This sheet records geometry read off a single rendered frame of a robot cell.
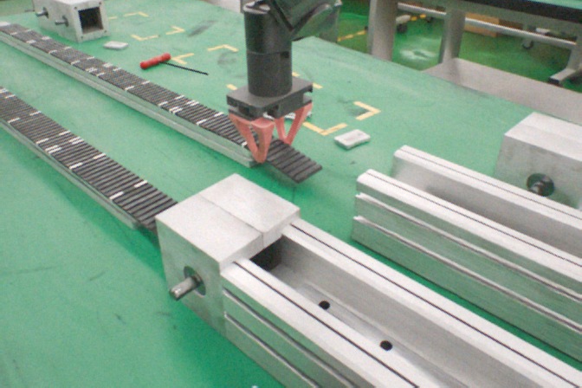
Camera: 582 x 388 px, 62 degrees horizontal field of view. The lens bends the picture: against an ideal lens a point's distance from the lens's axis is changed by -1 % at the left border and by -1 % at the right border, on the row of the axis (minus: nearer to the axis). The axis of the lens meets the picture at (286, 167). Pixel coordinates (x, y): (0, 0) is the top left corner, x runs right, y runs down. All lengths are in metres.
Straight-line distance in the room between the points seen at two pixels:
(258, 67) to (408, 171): 0.22
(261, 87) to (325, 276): 0.27
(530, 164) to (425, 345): 0.30
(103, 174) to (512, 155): 0.51
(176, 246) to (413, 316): 0.21
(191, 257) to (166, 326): 0.08
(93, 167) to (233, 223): 0.29
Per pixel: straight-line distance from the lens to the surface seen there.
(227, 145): 0.72
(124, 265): 0.56
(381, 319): 0.42
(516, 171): 0.65
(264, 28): 0.58
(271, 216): 0.45
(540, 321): 0.51
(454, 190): 0.56
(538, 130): 0.66
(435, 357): 0.41
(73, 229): 0.63
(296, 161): 0.66
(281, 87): 0.61
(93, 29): 1.37
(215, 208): 0.46
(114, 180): 0.64
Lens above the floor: 1.14
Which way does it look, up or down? 32 degrees down
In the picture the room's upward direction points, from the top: straight up
